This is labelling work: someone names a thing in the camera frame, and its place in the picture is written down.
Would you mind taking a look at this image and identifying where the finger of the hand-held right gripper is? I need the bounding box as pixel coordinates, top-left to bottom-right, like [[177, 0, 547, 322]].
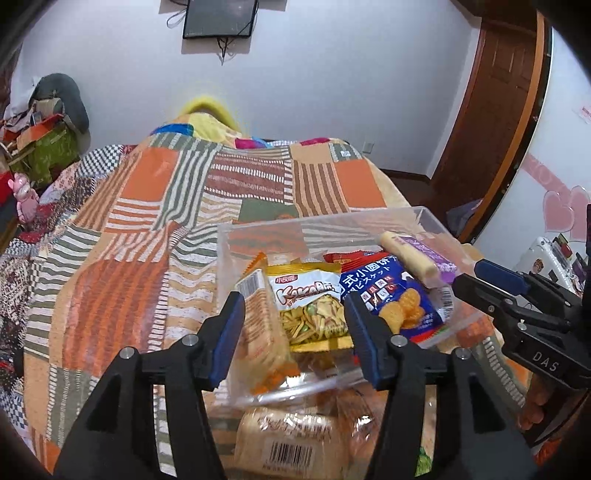
[[451, 274, 571, 334], [475, 259, 580, 308]]

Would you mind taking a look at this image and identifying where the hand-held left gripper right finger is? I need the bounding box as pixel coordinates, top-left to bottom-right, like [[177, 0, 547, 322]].
[[344, 292, 539, 480]]

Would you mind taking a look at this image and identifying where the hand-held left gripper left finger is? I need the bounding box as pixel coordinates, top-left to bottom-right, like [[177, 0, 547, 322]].
[[54, 291, 246, 480]]

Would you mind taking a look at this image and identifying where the clear cracker packet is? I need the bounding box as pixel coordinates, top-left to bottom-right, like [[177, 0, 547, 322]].
[[235, 269, 302, 398]]

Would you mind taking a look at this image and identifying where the yellow shredded snack packet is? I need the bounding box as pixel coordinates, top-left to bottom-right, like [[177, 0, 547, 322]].
[[267, 259, 354, 354]]

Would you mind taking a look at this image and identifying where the blue biscuit packet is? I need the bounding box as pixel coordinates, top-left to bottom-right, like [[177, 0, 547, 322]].
[[339, 258, 448, 344]]

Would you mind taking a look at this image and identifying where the purple snack packet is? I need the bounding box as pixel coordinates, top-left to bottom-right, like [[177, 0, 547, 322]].
[[380, 231, 459, 285]]

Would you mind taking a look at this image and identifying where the orange snack packet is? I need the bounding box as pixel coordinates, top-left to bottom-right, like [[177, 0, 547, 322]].
[[241, 252, 269, 278]]

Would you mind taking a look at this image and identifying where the red snack packet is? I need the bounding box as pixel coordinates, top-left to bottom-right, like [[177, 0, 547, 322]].
[[322, 249, 399, 274]]

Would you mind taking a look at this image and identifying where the clear plastic container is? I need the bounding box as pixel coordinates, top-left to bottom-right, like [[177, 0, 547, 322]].
[[216, 206, 498, 410]]

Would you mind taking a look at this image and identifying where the person's right hand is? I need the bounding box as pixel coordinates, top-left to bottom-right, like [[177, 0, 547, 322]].
[[518, 378, 561, 432]]

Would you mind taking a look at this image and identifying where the dark cloth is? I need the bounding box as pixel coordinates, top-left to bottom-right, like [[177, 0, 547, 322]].
[[446, 199, 486, 241]]

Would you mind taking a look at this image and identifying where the pale bread packet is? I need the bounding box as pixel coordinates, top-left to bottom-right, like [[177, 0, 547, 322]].
[[235, 405, 352, 477]]

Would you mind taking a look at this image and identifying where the white sliding wardrobe door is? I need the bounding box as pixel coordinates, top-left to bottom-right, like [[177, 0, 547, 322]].
[[475, 28, 591, 261]]

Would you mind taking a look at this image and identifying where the patchwork blanket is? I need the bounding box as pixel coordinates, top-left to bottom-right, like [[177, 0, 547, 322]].
[[0, 113, 532, 480]]

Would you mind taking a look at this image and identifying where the brown wooden door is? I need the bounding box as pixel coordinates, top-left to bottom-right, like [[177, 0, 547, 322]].
[[428, 14, 542, 214]]

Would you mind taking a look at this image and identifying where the yellow headboard cushion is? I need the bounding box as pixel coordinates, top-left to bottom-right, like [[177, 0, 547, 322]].
[[178, 95, 244, 136]]

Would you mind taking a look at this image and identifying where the pink toy llama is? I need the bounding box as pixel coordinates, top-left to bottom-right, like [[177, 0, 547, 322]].
[[9, 173, 41, 223]]

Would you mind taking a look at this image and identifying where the green cardboard box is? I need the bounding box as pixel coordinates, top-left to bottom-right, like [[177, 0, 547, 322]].
[[9, 117, 82, 186]]

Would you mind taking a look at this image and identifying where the grey cushion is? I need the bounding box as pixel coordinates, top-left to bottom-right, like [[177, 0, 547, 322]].
[[28, 74, 90, 133]]

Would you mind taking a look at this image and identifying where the small black wall monitor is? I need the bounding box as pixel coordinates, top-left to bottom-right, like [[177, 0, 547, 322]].
[[182, 0, 259, 40]]

